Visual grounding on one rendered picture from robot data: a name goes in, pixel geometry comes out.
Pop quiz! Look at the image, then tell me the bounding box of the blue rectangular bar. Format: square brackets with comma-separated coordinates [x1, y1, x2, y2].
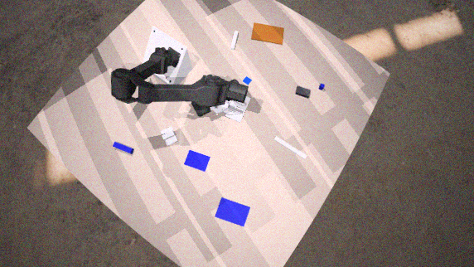
[113, 142, 134, 154]

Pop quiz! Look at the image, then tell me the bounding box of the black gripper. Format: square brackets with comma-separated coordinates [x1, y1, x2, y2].
[191, 80, 239, 117]

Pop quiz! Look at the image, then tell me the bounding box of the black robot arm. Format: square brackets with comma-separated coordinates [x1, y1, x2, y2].
[111, 46, 249, 107]

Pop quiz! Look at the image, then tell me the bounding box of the white flat bar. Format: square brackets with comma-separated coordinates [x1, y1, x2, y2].
[274, 136, 307, 158]

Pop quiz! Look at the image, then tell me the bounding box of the orange flat rectangular plate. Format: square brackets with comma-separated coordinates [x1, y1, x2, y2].
[251, 22, 284, 45]

